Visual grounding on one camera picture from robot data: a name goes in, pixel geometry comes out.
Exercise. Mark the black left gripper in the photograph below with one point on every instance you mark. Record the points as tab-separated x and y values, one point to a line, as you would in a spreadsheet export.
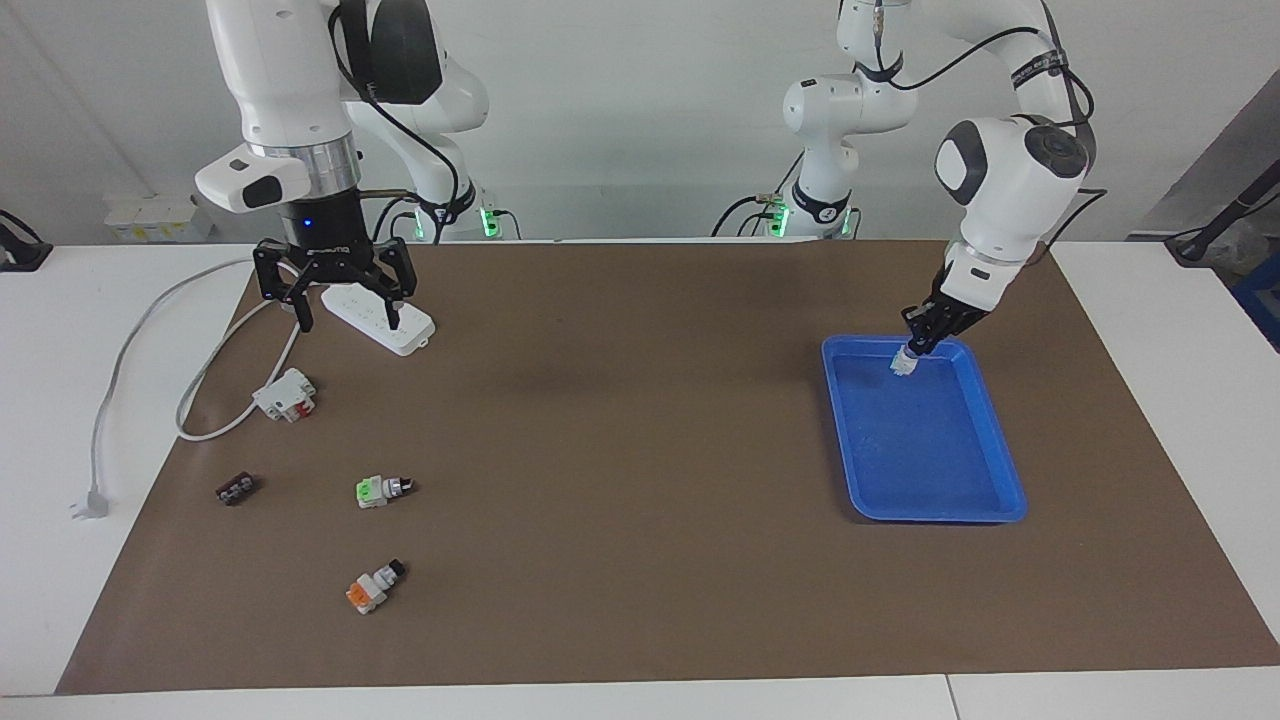
955	310

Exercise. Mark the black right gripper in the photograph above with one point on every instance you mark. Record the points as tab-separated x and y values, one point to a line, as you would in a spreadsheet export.
325	235

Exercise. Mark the green white selector switch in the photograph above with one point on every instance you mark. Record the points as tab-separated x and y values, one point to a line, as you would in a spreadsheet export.
903	365
372	492

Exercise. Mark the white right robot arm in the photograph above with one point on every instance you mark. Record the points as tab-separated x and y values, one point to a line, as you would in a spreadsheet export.
280	80

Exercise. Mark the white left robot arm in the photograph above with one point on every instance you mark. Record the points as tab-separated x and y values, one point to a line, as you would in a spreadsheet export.
1010	190

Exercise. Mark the white power strip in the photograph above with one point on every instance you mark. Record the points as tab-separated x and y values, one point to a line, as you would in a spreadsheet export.
415	335

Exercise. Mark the blue plastic tray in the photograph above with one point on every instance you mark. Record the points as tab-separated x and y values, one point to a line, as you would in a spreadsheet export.
920	440

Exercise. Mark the white red circuit breaker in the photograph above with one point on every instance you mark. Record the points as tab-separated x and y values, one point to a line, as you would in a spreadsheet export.
285	395

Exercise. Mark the white small boxes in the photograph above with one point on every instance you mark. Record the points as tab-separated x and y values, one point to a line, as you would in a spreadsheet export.
150	218

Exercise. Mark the small dark terminal block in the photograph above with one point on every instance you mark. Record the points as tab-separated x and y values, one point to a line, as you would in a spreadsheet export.
235	489

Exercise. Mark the black stand pole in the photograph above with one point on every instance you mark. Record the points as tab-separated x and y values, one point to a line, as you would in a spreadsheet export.
1225	215

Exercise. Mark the brown table mat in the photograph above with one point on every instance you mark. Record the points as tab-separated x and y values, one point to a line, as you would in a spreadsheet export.
640	500

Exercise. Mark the blue crate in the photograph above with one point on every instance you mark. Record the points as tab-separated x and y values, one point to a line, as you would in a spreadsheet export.
1262	300

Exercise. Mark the black clamp mount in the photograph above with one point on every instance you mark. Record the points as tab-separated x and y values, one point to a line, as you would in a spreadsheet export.
20	250

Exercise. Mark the orange white selector switch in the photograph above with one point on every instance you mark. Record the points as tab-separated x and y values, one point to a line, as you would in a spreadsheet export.
368	592

